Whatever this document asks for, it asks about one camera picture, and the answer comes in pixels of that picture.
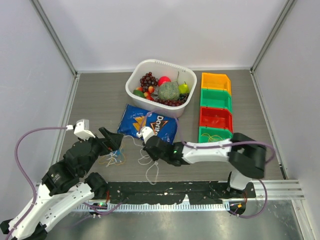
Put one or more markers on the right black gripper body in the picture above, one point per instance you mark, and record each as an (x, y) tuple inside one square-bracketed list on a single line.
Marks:
[(156, 157)]

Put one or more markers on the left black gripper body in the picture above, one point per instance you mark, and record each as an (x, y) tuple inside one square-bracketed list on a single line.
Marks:
[(99, 147)]

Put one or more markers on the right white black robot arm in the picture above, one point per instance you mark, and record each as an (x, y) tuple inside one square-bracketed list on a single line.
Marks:
[(245, 155)]

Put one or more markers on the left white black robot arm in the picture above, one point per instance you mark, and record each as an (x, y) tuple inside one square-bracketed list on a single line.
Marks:
[(66, 185)]

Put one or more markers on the blue Doritos chip bag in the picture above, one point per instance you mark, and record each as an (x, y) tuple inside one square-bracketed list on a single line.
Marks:
[(133, 120)]

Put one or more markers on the lower green plastic bin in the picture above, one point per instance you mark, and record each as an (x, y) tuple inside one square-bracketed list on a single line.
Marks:
[(209, 134)]

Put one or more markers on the green plastic bin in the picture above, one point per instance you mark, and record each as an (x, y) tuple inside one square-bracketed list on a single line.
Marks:
[(209, 134), (216, 99)]

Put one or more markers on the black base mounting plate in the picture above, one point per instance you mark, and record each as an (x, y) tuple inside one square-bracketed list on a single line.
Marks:
[(174, 192)]

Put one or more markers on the green lime fruit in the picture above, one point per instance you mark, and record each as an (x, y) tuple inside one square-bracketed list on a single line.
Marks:
[(138, 93)]

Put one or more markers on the red yellow cherries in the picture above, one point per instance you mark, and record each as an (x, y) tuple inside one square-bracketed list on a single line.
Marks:
[(146, 92)]

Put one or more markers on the lower dark grape bunch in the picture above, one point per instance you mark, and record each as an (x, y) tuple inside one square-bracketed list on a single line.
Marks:
[(183, 97)]

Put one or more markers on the green netted melon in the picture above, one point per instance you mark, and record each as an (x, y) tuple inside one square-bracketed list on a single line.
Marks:
[(168, 91)]

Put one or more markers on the red plastic bin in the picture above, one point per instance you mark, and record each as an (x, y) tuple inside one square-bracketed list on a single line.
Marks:
[(219, 118)]

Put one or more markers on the green pear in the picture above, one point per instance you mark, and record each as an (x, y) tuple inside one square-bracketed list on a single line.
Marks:
[(183, 88)]

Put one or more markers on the white plastic fruit tub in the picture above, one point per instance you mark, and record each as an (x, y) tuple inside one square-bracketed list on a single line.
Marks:
[(176, 73)]

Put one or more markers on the dark red grape bunch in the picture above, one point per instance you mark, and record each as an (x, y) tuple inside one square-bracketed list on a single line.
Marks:
[(148, 80)]

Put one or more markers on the upper green plastic bin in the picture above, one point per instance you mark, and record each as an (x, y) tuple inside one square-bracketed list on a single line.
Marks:
[(216, 99)]

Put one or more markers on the red apple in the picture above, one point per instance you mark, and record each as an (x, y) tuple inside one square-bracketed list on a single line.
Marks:
[(163, 80)]

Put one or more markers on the orange plastic bin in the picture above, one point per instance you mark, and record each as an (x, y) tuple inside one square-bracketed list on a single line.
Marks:
[(216, 81)]

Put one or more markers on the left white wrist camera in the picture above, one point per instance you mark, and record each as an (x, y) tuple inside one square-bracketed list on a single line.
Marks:
[(83, 128)]

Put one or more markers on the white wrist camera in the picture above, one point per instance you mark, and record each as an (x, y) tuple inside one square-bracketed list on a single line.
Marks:
[(83, 128), (145, 133)]

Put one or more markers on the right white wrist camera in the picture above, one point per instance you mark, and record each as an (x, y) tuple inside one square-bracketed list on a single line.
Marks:
[(145, 133)]

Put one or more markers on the white slotted cable duct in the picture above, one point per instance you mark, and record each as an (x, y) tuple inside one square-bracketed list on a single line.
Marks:
[(183, 207)]

